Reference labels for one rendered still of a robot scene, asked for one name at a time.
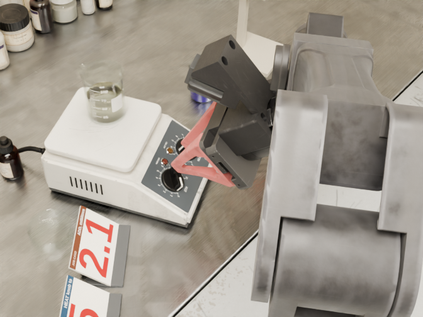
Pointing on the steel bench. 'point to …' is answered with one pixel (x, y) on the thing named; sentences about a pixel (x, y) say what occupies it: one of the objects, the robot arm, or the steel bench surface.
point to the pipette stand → (255, 43)
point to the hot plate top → (103, 134)
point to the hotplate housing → (118, 182)
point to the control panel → (191, 182)
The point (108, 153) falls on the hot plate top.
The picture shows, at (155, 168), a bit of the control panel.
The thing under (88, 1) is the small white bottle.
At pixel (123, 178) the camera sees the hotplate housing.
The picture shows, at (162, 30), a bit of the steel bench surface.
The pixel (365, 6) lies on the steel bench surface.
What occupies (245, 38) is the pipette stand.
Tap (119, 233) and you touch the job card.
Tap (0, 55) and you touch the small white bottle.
